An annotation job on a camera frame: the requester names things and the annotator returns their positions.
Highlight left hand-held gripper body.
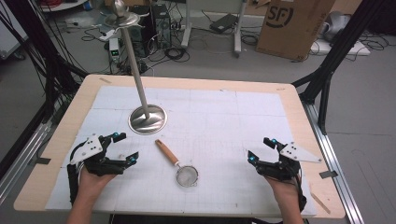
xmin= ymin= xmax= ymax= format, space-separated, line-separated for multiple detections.
xmin=68 ymin=133 xmax=129 ymax=177

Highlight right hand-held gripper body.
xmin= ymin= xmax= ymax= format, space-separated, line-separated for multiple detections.
xmin=256 ymin=141 xmax=323 ymax=182

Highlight metal rack stand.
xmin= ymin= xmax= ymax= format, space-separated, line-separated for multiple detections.
xmin=103 ymin=0 xmax=168 ymax=135

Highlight wooden handled mesh strainer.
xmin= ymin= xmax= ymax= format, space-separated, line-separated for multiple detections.
xmin=154 ymin=138 xmax=200 ymax=189

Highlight person's right hand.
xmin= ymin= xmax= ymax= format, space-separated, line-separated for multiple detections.
xmin=264 ymin=175 xmax=301 ymax=203

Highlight person's left hand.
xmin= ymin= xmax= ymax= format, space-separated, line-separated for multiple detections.
xmin=76 ymin=166 xmax=117 ymax=203

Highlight white gridded table mat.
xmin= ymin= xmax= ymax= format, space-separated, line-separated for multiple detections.
xmin=45 ymin=85 xmax=318 ymax=217

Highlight thin wooden stick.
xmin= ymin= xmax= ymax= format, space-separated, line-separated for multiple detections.
xmin=309 ymin=190 xmax=332 ymax=216

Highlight white device with green light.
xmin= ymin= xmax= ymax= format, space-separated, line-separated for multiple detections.
xmin=108 ymin=37 xmax=121 ymax=63

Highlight brown cardboard box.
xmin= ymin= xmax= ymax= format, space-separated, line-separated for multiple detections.
xmin=255 ymin=0 xmax=336 ymax=62

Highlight white foam board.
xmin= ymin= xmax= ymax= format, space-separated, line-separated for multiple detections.
xmin=309 ymin=39 xmax=372 ymax=57

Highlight black computer tower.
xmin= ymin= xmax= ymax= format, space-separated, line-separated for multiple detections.
xmin=150 ymin=3 xmax=173 ymax=49

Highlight flat black case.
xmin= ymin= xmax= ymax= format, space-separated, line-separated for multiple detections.
xmin=209 ymin=13 xmax=238 ymax=34

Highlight white panel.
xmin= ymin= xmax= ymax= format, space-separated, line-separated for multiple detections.
xmin=0 ymin=0 xmax=30 ymax=61

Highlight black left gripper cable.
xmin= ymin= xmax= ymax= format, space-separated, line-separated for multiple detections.
xmin=66 ymin=140 xmax=88 ymax=207

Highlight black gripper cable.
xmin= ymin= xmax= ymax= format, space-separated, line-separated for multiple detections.
xmin=66 ymin=140 xmax=88 ymax=207
xmin=292 ymin=169 xmax=308 ymax=213

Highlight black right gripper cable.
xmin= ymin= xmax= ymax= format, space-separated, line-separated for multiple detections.
xmin=292 ymin=169 xmax=308 ymax=213

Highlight aluminium rail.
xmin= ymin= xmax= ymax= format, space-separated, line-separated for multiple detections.
xmin=0 ymin=120 xmax=54 ymax=204
xmin=301 ymin=101 xmax=365 ymax=224

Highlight black metal frame strut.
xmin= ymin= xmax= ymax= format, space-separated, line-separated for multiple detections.
xmin=291 ymin=0 xmax=385 ymax=135
xmin=5 ymin=0 xmax=89 ymax=117

